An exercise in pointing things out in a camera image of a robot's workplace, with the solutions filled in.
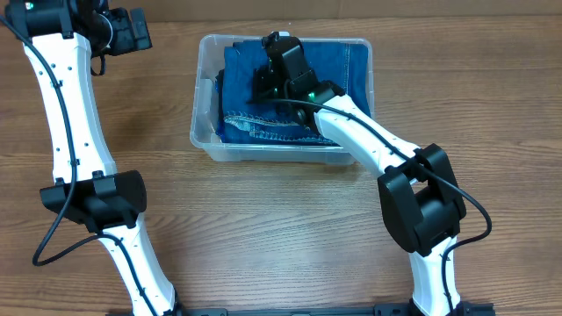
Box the clear plastic storage bin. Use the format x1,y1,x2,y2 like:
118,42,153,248
190,34,375,165

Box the blue denim jeans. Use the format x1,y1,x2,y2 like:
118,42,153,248
217,40,371,147

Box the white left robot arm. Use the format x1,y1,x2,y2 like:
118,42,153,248
1,0,183,315

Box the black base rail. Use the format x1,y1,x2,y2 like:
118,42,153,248
175,302,497,316

